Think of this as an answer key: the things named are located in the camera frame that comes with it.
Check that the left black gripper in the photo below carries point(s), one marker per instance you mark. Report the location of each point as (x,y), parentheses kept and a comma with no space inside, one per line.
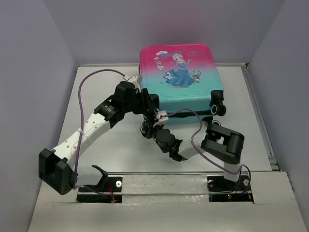
(149,105)

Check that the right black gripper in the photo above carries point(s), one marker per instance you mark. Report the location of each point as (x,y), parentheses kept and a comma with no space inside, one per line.
(148,128)

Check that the pink teal kids suitcase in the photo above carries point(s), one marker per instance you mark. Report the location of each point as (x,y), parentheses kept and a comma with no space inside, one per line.
(185,79)

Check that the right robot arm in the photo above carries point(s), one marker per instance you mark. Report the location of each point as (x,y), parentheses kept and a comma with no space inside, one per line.
(221,146)

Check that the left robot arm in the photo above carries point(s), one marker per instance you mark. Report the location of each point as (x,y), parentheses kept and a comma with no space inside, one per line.
(59,167)

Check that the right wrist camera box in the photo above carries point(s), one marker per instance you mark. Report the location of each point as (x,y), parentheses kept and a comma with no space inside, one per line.
(161,117)

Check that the aluminium table rail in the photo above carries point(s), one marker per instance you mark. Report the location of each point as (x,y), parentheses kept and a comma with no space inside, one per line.
(184,172)

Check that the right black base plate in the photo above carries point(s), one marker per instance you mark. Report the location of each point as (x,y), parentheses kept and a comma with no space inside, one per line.
(221,190)

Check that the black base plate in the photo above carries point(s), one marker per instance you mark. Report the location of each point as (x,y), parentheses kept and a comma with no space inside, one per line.
(221,190)
(111,192)

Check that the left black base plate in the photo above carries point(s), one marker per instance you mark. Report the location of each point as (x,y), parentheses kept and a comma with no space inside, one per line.
(111,192)

